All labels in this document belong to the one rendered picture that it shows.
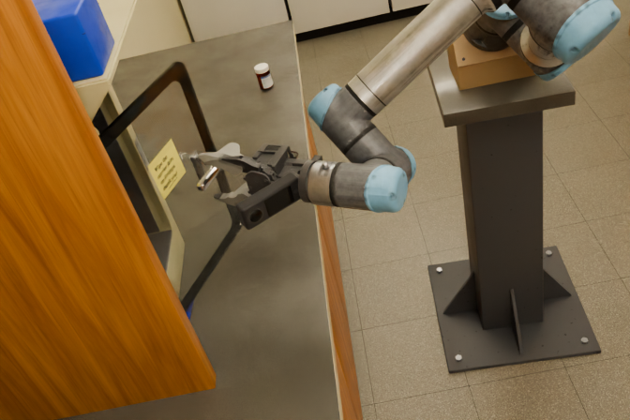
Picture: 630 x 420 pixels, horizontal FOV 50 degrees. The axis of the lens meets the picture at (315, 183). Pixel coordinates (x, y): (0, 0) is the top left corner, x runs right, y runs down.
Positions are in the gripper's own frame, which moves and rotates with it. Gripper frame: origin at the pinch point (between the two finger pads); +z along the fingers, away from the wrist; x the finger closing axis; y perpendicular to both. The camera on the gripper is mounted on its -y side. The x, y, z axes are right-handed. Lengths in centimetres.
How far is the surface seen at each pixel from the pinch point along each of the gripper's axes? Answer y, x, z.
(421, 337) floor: 62, -120, -8
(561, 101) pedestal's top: 72, -28, -51
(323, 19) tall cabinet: 273, -106, 112
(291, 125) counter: 53, -26, 14
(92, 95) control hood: -17.9, 29.4, -2.4
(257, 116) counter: 56, -26, 26
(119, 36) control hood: -4.9, 31.1, 1.6
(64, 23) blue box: -16.7, 39.2, -2.1
